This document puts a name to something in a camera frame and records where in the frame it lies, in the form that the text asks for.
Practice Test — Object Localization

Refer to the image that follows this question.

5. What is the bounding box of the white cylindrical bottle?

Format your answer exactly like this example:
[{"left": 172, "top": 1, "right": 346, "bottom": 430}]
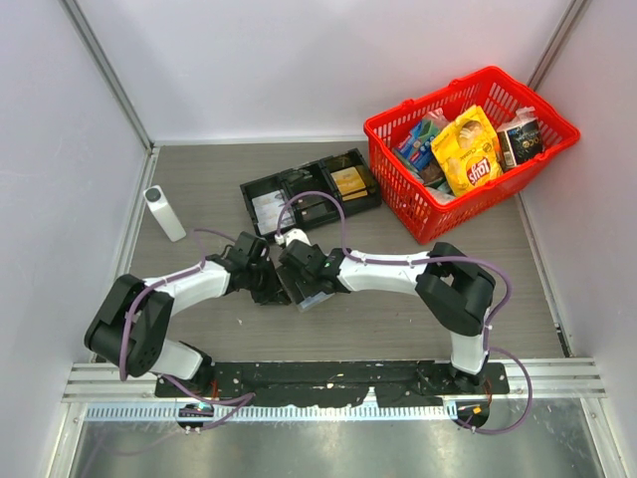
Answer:
[{"left": 143, "top": 185, "right": 186, "bottom": 242}]

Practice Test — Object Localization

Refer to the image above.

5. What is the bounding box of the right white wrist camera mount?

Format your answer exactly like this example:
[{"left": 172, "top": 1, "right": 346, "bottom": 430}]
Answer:
[{"left": 275, "top": 228, "right": 312, "bottom": 248}]

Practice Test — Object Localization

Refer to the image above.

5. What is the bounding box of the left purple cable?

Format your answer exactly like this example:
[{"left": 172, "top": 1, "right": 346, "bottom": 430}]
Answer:
[{"left": 118, "top": 227, "right": 258, "bottom": 432}]

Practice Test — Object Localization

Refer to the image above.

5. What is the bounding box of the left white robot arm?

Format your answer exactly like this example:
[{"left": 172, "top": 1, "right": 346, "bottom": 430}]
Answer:
[{"left": 84, "top": 232, "right": 291, "bottom": 396}]

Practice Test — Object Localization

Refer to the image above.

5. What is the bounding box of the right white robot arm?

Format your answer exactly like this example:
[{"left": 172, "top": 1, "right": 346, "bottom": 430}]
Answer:
[{"left": 277, "top": 236, "right": 496, "bottom": 393}]

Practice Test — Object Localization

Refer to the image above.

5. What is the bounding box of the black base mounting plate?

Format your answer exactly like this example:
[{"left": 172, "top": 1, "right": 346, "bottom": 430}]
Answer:
[{"left": 178, "top": 360, "right": 510, "bottom": 408}]

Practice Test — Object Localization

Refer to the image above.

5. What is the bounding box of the red plastic shopping basket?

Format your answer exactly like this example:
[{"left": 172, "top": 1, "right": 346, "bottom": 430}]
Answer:
[{"left": 363, "top": 66, "right": 580, "bottom": 244}]

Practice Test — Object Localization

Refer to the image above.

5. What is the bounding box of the blue toothpaste box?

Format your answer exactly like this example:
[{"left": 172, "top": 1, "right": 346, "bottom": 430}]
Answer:
[{"left": 393, "top": 125, "right": 434, "bottom": 172}]

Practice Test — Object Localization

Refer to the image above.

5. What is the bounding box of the yellow Lays chips bag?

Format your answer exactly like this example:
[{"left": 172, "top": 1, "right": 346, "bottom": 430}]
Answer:
[{"left": 431, "top": 105, "right": 504, "bottom": 197}]

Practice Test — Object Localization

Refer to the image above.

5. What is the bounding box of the white cards stack in tray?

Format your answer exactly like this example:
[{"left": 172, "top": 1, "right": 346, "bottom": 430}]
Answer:
[{"left": 252, "top": 189, "right": 288, "bottom": 236}]

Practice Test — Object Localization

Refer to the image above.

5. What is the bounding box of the green sponge pack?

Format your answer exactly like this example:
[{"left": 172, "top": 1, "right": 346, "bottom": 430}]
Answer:
[{"left": 415, "top": 119, "right": 440, "bottom": 147}]

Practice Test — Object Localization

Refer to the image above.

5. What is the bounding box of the black cards stack in tray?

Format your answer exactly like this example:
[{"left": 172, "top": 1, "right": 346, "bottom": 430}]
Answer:
[{"left": 296, "top": 195, "right": 331, "bottom": 222}]

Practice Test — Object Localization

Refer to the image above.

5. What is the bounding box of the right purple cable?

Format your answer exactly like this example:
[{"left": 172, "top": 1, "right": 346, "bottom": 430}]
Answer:
[{"left": 276, "top": 191, "right": 534, "bottom": 439}]

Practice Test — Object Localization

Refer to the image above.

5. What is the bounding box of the black coffee package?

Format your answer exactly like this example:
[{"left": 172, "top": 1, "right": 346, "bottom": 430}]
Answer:
[{"left": 497, "top": 118, "right": 544, "bottom": 171}]

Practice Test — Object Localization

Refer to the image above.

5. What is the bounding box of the purple cable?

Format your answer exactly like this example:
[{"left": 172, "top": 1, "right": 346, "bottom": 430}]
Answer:
[
  {"left": 118, "top": 227, "right": 258, "bottom": 432},
  {"left": 276, "top": 191, "right": 534, "bottom": 439}
]

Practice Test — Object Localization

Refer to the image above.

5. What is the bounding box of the black three-compartment card tray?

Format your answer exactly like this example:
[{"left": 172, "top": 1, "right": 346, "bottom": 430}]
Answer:
[{"left": 240, "top": 148, "right": 381, "bottom": 242}]

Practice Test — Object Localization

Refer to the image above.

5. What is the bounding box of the gold cards stack in tray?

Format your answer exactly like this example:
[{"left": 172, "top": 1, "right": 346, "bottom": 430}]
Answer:
[{"left": 330, "top": 166, "right": 373, "bottom": 202}]

